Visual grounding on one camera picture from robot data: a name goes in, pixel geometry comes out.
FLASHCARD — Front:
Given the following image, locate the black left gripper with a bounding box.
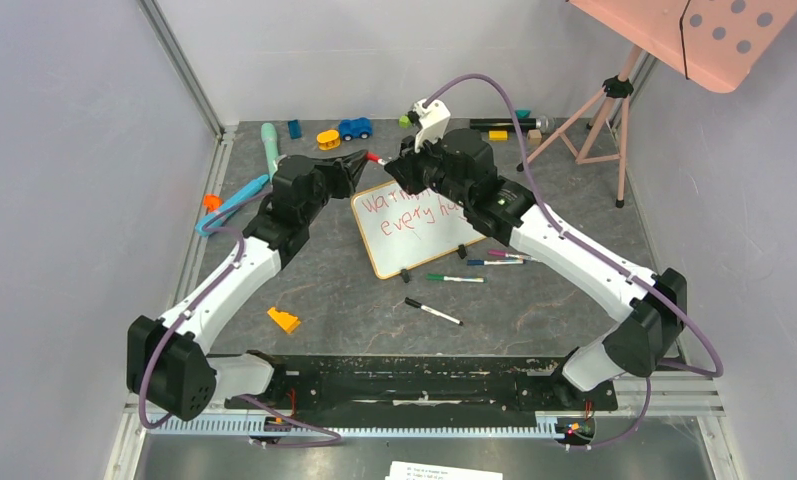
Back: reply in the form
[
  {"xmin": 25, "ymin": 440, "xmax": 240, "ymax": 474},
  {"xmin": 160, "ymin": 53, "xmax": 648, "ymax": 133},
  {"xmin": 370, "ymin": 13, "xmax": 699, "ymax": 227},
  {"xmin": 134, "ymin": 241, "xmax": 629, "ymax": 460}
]
[{"xmin": 302, "ymin": 152, "xmax": 372, "ymax": 225}]

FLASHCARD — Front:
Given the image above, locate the yellow framed whiteboard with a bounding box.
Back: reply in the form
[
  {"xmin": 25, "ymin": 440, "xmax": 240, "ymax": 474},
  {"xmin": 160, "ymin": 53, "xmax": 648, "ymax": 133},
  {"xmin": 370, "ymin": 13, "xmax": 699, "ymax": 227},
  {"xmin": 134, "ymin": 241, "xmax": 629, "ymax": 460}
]
[{"xmin": 351, "ymin": 181, "xmax": 484, "ymax": 280}]

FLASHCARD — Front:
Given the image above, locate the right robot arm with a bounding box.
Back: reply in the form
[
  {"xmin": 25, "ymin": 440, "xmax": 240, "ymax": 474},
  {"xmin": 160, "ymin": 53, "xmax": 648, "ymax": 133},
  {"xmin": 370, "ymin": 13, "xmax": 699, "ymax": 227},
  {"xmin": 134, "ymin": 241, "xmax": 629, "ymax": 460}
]
[{"xmin": 385, "ymin": 129, "xmax": 686, "ymax": 408}]

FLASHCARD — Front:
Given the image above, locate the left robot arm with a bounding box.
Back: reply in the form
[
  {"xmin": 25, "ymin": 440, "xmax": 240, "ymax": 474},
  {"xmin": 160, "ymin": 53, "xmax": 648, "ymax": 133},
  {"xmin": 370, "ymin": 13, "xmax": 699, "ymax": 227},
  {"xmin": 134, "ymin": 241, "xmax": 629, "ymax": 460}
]
[{"xmin": 126, "ymin": 150, "xmax": 369, "ymax": 421}]

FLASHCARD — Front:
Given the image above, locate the blue toy car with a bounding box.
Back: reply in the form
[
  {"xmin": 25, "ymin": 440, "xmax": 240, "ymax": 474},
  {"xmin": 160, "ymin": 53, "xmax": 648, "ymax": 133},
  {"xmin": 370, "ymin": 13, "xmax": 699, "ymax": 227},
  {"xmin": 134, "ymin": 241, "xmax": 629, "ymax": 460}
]
[{"xmin": 338, "ymin": 117, "xmax": 373, "ymax": 141}]

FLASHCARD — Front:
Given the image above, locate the dark blue block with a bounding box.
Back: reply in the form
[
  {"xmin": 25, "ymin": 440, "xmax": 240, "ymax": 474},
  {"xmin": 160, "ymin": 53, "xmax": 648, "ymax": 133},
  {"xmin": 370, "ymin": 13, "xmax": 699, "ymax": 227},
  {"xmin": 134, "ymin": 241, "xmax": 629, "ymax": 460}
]
[{"xmin": 287, "ymin": 119, "xmax": 303, "ymax": 140}]

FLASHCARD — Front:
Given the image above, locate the blue toy crayon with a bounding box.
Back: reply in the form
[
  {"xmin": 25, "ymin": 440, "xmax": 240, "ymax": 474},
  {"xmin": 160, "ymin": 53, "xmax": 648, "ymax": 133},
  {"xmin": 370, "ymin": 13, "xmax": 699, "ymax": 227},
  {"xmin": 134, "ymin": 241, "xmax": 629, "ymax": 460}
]
[{"xmin": 195, "ymin": 174, "xmax": 270, "ymax": 237}]

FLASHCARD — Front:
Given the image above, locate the mint green toy crayon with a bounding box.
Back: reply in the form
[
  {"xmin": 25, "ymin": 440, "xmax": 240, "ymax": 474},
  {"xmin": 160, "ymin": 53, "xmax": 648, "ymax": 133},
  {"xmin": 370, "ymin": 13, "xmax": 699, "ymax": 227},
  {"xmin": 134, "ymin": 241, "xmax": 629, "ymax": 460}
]
[{"xmin": 260, "ymin": 122, "xmax": 280, "ymax": 178}]

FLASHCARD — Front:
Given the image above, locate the yellow block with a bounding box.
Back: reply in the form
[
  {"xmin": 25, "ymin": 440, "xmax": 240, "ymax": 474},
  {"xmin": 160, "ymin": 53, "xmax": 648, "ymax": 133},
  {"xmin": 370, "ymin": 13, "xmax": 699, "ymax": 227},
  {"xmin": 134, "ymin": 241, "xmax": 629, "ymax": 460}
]
[{"xmin": 488, "ymin": 130, "xmax": 509, "ymax": 142}]

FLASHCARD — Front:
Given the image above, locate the green capped marker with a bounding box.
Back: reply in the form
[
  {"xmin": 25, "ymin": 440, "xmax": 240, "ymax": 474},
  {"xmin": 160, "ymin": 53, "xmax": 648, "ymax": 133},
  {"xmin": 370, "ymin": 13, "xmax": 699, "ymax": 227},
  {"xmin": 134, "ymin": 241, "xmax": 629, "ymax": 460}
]
[{"xmin": 425, "ymin": 274, "xmax": 487, "ymax": 284}]

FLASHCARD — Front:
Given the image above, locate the purple capped marker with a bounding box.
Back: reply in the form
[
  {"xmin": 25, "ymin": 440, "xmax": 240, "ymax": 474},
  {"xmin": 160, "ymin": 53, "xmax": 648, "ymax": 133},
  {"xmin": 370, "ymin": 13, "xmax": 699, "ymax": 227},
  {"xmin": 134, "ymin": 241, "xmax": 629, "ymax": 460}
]
[{"xmin": 488, "ymin": 250, "xmax": 540, "ymax": 263}]

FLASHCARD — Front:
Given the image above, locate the black capped marker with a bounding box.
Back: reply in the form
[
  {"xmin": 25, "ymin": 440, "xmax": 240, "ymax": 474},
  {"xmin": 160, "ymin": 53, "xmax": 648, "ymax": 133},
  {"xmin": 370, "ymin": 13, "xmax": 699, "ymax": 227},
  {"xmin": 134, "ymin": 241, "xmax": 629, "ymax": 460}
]
[{"xmin": 404, "ymin": 297, "xmax": 464, "ymax": 326}]

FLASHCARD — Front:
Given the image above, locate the wooden block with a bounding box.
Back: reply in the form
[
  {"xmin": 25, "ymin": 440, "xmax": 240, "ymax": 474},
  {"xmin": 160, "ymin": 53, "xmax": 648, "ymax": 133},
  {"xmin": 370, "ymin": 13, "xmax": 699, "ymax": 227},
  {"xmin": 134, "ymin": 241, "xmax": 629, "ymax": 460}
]
[{"xmin": 526, "ymin": 129, "xmax": 544, "ymax": 147}]

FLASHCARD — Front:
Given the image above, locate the orange small toy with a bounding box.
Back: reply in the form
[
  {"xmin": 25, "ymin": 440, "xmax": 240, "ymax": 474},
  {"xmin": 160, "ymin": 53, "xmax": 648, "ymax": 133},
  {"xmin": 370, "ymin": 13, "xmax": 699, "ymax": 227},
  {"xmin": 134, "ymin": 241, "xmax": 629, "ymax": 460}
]
[{"xmin": 202, "ymin": 194, "xmax": 224, "ymax": 213}]

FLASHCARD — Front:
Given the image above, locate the black microphone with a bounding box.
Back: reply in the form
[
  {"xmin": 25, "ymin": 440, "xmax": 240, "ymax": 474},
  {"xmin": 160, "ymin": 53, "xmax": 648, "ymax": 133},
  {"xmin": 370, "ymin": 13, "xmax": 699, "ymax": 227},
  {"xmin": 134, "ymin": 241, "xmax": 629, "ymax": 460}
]
[{"xmin": 469, "ymin": 116, "xmax": 556, "ymax": 134}]

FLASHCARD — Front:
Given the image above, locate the orange wedge toy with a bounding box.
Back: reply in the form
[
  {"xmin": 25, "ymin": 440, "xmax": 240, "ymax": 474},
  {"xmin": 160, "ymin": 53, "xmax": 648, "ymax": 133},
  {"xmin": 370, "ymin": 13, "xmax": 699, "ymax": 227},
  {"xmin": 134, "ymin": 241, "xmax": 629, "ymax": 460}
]
[{"xmin": 267, "ymin": 307, "xmax": 301, "ymax": 334}]

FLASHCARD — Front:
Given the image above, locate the pink tripod stand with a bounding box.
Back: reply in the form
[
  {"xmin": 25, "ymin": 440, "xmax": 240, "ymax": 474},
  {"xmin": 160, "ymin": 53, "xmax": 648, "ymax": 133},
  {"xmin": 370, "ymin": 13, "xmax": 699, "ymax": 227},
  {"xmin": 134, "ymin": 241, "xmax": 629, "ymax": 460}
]
[{"xmin": 517, "ymin": 45, "xmax": 643, "ymax": 208}]

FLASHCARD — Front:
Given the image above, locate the white paper sheet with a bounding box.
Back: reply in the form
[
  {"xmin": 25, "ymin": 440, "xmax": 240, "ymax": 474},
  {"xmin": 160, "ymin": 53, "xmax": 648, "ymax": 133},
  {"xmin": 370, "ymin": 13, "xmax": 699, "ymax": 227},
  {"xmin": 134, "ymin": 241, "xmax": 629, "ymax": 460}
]
[{"xmin": 384, "ymin": 461, "xmax": 504, "ymax": 480}]

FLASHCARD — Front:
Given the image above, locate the pink perforated panel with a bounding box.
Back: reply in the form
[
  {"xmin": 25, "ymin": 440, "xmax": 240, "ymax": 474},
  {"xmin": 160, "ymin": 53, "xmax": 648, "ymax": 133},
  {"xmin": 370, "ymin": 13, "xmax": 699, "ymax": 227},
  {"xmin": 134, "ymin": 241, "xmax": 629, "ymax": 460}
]
[{"xmin": 571, "ymin": 0, "xmax": 797, "ymax": 94}]

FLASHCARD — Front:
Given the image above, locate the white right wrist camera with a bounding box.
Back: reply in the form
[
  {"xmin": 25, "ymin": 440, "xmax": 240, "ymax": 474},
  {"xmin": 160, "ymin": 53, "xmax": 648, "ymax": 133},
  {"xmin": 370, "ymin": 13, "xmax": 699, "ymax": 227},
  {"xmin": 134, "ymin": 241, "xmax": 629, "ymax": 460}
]
[{"xmin": 407, "ymin": 98, "xmax": 451, "ymax": 152}]

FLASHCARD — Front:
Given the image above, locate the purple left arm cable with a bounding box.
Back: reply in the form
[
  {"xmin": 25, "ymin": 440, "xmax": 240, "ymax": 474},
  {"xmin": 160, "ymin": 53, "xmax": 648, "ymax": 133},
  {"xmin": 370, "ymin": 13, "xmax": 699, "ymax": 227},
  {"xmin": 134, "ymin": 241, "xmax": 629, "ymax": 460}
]
[{"xmin": 137, "ymin": 188, "xmax": 344, "ymax": 450}]

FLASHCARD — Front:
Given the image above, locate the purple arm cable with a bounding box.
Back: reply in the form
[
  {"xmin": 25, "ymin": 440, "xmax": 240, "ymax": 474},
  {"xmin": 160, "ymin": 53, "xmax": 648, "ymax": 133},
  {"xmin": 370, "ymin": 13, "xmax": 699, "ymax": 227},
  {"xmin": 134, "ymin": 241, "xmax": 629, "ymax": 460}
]
[
  {"xmin": 421, "ymin": 73, "xmax": 725, "ymax": 450},
  {"xmin": 137, "ymin": 188, "xmax": 344, "ymax": 450}
]

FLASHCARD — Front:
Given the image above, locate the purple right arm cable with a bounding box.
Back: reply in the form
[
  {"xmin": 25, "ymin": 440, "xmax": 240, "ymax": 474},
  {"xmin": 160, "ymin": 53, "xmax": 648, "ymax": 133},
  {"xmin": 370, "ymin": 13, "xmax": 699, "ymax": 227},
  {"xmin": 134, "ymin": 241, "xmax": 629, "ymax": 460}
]
[{"xmin": 421, "ymin": 73, "xmax": 725, "ymax": 450}]

